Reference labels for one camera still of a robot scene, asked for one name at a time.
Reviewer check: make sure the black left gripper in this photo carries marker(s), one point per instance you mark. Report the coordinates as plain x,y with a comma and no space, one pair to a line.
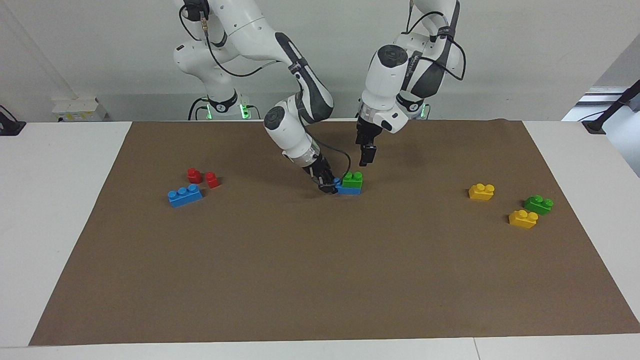
367,135

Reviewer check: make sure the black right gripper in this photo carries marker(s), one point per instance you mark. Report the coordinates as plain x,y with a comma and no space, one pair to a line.
320,172

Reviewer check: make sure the blue toy building block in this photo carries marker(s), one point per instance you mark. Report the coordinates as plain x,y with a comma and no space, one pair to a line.
185,198
350,191

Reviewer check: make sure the green toy building block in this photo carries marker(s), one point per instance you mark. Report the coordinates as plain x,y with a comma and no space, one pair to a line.
353,182
537,206

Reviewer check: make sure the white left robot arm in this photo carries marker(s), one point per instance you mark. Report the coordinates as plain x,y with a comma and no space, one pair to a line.
390,75

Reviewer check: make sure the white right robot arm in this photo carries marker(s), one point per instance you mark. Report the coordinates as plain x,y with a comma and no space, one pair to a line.
240,25

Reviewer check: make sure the yellow toy building block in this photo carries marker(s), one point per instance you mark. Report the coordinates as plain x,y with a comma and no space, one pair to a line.
481,194
522,221

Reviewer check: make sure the red toy building block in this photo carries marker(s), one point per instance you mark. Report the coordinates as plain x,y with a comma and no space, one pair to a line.
212,181
194,176

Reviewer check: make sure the brown table mat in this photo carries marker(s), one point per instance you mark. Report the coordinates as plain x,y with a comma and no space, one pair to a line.
320,275

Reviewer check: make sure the black table clamp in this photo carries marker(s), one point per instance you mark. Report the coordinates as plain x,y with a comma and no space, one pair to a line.
10,127

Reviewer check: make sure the white wall socket box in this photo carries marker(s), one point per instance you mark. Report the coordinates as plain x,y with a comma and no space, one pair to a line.
75,107

